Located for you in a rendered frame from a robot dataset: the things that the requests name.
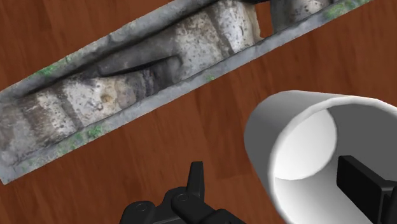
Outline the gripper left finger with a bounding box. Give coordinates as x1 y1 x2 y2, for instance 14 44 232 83
119 161 246 224

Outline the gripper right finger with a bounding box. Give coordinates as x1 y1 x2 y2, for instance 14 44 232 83
337 155 397 224

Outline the white cup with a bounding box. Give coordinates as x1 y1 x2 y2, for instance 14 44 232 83
243 90 397 224

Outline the grey stone slab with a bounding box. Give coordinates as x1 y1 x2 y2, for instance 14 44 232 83
0 0 373 186

